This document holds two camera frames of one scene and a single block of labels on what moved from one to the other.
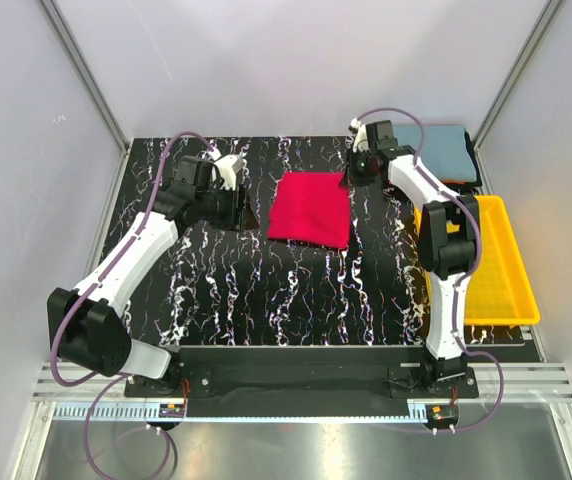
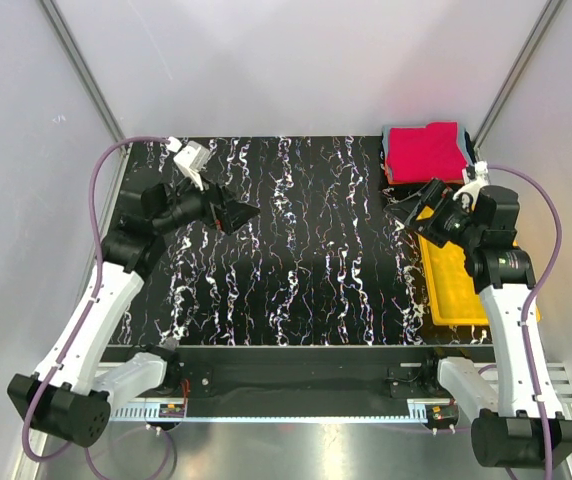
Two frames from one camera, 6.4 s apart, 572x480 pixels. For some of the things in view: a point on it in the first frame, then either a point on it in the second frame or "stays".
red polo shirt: x=310 y=207 → x=425 y=153
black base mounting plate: x=215 y=376 stays
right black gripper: x=353 y=168 → x=429 y=208
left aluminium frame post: x=95 y=92 stays
